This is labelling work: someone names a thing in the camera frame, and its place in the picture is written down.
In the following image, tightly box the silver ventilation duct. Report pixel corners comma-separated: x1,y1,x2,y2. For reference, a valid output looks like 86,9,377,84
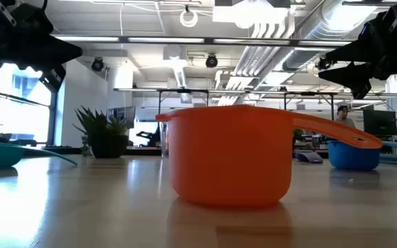
283,0,378,72

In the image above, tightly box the purple measuring cup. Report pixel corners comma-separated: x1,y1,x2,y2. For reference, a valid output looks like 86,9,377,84
294,151,324,164

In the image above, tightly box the black computer monitor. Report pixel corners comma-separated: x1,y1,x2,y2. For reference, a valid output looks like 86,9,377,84
363,109,397,137

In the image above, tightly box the black station frame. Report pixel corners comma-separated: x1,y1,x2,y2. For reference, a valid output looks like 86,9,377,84
283,91,336,121

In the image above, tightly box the clear plastic basket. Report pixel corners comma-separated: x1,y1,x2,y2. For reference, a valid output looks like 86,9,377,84
159,120,170,159

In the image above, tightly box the long ceiling light fixture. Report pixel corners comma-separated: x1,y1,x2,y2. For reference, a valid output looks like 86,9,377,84
52,34,354,48

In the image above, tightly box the white coiled cable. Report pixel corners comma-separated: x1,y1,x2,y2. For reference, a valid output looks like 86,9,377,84
179,5,199,28

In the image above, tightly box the black aluminium table frame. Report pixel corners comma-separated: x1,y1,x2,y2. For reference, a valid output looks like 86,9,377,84
22,146,397,168

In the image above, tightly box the orange measuring cup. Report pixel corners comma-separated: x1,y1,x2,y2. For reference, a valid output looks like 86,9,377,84
155,104,383,209

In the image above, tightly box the white ceiling conduit bundle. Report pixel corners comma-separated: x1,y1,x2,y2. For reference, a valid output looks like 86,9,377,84
215,13,298,106

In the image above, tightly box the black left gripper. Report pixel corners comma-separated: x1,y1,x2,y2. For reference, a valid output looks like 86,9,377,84
0,0,83,93

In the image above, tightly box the potted succulent plant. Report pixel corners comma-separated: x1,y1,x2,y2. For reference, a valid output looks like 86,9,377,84
72,105,130,159

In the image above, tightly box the blue measuring cup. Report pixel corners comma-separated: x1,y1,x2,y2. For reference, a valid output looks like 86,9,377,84
327,139,397,172

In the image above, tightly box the person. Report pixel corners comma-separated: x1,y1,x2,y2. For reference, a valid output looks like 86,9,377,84
334,105,356,128

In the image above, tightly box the dark wall display screen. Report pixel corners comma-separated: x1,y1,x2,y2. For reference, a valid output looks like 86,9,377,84
107,105,136,129

